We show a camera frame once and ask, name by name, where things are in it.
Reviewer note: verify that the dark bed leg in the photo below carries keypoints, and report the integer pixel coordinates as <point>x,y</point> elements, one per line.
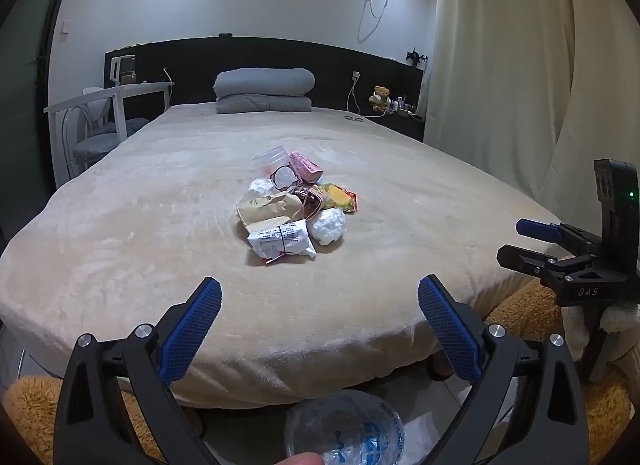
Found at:
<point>440,367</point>

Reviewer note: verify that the brown teddy bear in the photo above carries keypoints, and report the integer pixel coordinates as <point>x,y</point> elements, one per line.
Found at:
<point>380,97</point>

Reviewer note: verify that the white chair with grey cushion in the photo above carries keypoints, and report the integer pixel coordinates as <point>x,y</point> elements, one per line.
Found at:
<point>97,142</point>

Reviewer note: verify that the person's right hand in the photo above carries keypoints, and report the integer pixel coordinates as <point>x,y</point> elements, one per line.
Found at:
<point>575,330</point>

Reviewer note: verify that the yellow snack packet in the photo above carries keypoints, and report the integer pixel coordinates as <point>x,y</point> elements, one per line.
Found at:
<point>337,197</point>

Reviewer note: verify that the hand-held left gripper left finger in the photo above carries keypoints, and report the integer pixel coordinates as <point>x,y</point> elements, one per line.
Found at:
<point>192,330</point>

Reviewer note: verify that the white light switch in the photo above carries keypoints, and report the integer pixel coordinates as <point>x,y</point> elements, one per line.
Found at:
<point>65,32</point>

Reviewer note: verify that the cream curtain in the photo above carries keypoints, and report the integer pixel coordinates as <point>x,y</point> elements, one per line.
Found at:
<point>500,70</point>

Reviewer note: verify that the beige fleece bed blanket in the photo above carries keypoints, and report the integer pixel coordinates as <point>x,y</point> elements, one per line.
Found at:
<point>150,245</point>

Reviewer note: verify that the clear electric kettle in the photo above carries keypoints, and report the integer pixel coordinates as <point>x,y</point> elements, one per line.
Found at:
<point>122,70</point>

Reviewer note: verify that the clear plastic cup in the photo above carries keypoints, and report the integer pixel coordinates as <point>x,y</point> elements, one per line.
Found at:
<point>269,159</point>

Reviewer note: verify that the pink packet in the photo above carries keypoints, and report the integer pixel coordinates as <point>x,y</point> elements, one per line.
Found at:
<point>306,166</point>

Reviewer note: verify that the large white tissue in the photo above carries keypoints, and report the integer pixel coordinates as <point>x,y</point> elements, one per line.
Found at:
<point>327,226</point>

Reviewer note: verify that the small white tissue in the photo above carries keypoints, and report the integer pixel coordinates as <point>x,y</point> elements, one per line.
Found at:
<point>259,189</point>

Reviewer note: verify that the black headboard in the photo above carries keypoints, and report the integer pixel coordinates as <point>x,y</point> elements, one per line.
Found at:
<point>300,52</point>

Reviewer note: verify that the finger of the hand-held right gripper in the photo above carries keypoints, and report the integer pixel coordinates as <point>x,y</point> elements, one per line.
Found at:
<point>525,260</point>
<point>537,229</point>

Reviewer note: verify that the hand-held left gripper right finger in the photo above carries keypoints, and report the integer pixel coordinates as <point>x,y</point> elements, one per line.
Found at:
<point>450,330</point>

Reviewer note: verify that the dark framed glass door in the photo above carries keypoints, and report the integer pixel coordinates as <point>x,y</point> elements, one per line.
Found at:
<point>25,145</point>

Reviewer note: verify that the person's left hand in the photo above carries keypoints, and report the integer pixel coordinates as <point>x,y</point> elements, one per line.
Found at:
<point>302,460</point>

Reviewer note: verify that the white printed packet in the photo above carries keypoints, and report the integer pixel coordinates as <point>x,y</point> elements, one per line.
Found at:
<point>280,240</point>

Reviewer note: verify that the grey pillow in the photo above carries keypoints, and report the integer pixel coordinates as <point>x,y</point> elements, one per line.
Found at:
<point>265,105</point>

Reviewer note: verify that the group of small bottles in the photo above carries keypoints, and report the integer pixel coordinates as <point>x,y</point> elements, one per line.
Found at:
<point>403,105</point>

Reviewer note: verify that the small dark potted plant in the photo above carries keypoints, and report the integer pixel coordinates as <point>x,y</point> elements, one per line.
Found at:
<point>416,57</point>

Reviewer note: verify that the brown fleece pants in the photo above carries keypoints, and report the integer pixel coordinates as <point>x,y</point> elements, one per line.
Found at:
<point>530,310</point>

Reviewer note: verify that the dark brown snack wrapper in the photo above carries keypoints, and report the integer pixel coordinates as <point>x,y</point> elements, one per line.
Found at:
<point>306,197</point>

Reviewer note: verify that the clear plastic bag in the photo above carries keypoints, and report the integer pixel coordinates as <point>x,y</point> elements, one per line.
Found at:
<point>345,425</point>

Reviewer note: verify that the eyeglasses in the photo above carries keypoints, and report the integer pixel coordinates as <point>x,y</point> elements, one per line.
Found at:
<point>354,118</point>

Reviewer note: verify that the brown paper bag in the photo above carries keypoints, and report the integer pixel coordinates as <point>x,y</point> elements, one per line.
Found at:
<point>265,207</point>

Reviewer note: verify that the folded grey quilt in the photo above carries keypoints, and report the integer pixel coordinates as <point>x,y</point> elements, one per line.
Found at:
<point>265,81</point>

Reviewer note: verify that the dark nightstand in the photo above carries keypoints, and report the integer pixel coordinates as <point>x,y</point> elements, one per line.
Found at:
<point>400,125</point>

